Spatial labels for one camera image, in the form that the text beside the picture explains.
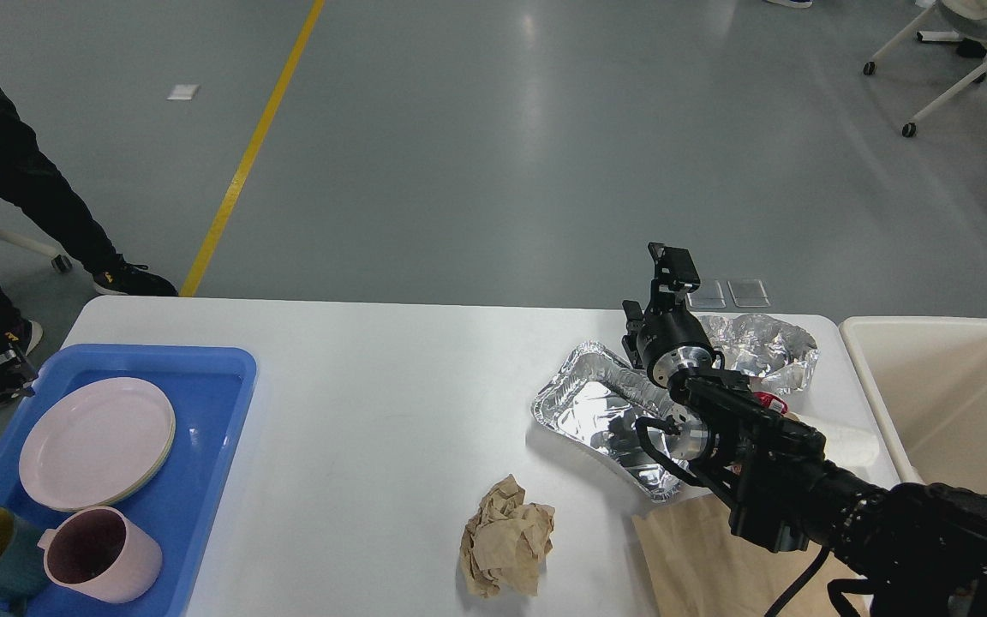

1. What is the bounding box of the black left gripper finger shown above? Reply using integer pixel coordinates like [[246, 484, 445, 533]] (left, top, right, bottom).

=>
[[0, 360, 38, 402]]

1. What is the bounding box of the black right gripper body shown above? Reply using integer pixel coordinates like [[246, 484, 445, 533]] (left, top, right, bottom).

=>
[[622, 308, 717, 386]]

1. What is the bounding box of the pink plate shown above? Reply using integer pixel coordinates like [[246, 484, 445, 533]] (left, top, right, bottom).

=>
[[17, 376, 175, 512]]

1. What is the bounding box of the pink mug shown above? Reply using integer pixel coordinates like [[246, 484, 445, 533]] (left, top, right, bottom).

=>
[[38, 506, 164, 604]]

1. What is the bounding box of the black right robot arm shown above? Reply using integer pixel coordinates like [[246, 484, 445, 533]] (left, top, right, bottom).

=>
[[622, 243, 987, 616]]

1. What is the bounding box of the left floor outlet cover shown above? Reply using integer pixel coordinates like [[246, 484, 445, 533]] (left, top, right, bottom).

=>
[[688, 279, 727, 311]]

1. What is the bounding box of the floor outlet cover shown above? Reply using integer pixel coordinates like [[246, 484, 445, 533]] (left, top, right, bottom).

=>
[[688, 279, 727, 311], [726, 279, 771, 309]]

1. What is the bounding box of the right floor outlet cover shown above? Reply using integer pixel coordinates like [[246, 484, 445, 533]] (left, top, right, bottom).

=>
[[726, 279, 771, 309]]

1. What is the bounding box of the rectangular aluminium foil tray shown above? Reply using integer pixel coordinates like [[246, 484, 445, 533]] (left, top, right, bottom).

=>
[[531, 341, 685, 503]]

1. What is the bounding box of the crumpled aluminium foil container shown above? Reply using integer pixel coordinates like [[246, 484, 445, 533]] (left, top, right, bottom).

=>
[[697, 314, 820, 395]]

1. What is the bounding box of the crushed red can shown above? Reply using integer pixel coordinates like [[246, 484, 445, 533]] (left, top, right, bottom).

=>
[[753, 392, 790, 416]]

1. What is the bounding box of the yellow plate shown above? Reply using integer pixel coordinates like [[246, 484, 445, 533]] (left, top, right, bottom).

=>
[[107, 403, 177, 505]]

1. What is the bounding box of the flat brown paper bag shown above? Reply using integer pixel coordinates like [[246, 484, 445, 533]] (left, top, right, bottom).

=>
[[631, 495, 820, 616]]

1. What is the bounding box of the crumpled brown paper ball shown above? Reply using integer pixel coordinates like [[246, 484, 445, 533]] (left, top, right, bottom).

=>
[[459, 474, 556, 600]]

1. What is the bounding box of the beige plastic bin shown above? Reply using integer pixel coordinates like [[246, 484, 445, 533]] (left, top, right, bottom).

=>
[[840, 316, 987, 494]]

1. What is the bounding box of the white rolling chair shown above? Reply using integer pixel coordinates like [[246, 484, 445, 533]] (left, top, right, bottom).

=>
[[862, 1, 987, 138]]

